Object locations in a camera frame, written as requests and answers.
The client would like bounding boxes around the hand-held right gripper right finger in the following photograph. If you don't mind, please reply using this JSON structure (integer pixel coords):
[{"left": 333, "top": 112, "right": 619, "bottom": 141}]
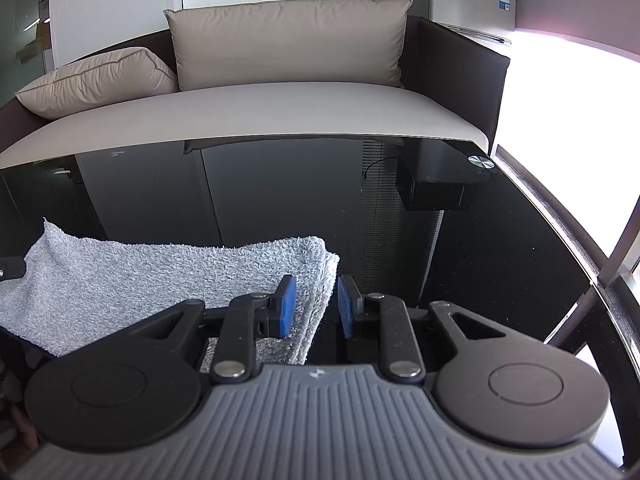
[{"left": 336, "top": 273, "right": 542, "bottom": 384}]

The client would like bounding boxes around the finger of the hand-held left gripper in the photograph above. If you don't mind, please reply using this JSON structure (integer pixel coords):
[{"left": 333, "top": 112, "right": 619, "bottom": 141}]
[{"left": 0, "top": 256, "right": 27, "bottom": 282}]

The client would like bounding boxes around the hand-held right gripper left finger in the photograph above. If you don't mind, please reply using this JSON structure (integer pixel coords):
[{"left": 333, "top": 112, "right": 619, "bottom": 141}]
[{"left": 132, "top": 273, "right": 297, "bottom": 386}]

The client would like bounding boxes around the grey terry towel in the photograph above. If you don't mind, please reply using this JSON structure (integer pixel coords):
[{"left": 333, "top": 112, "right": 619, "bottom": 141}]
[{"left": 0, "top": 217, "right": 341, "bottom": 367}]

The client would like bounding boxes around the beige and brown sofa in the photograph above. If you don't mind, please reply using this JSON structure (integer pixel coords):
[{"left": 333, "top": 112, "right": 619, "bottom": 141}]
[{"left": 0, "top": 0, "right": 512, "bottom": 171}]

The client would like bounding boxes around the small beige sofa cushion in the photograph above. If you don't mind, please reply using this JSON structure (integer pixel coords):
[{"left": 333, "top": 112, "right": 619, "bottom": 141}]
[{"left": 15, "top": 46, "right": 179, "bottom": 121}]

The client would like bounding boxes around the large beige sofa cushion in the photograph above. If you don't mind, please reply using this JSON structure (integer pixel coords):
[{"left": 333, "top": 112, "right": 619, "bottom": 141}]
[{"left": 163, "top": 0, "right": 414, "bottom": 92}]

